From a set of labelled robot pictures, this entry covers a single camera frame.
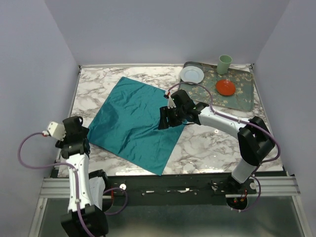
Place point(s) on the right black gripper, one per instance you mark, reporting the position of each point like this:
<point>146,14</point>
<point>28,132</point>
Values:
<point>165,112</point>

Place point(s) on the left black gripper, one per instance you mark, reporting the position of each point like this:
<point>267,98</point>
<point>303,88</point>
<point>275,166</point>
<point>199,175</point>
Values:
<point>61,143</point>

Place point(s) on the teal cloth napkin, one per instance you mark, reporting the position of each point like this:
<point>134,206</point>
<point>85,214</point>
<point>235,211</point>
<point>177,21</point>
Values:
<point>127,126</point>

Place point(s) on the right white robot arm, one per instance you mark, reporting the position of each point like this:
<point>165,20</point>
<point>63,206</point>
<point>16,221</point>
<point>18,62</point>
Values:
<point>254,139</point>

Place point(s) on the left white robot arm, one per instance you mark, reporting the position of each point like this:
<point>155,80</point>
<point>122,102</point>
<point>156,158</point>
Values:
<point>84,217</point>

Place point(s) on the light blue small plate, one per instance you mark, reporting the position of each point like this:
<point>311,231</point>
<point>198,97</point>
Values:
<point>192,74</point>

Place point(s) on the red small bowl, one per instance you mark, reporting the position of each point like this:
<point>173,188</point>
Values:
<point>225,87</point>

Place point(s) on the light green cup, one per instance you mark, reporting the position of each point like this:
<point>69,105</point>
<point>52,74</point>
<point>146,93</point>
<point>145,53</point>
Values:
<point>223,64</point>

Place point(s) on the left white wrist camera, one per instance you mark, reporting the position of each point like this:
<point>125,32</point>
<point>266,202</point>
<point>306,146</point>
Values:
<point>56,130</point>

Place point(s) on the aluminium frame rail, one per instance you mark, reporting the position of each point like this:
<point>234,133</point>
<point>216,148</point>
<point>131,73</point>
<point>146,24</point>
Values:
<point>55,188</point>

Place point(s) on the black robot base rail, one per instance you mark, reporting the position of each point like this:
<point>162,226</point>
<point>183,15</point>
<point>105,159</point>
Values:
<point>186,189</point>

